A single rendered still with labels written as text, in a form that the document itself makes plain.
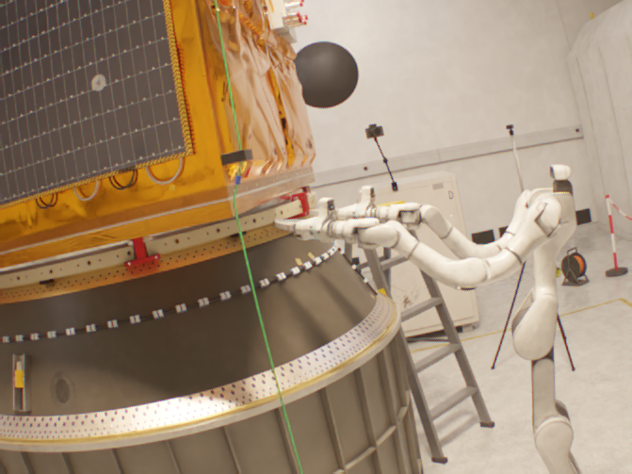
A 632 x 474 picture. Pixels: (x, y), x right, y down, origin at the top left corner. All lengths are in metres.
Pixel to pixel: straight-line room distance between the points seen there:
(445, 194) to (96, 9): 4.58
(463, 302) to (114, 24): 4.89
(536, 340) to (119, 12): 1.71
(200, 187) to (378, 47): 8.42
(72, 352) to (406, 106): 8.41
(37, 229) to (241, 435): 0.92
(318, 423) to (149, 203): 0.92
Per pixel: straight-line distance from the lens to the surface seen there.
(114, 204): 1.90
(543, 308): 2.18
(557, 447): 2.39
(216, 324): 2.09
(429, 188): 5.98
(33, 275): 2.21
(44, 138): 1.97
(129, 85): 1.84
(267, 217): 2.31
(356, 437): 2.35
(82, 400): 2.08
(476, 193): 10.09
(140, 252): 2.08
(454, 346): 3.98
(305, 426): 2.16
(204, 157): 1.79
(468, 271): 1.87
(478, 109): 10.11
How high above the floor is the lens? 1.83
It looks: 5 degrees down
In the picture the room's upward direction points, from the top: 12 degrees counter-clockwise
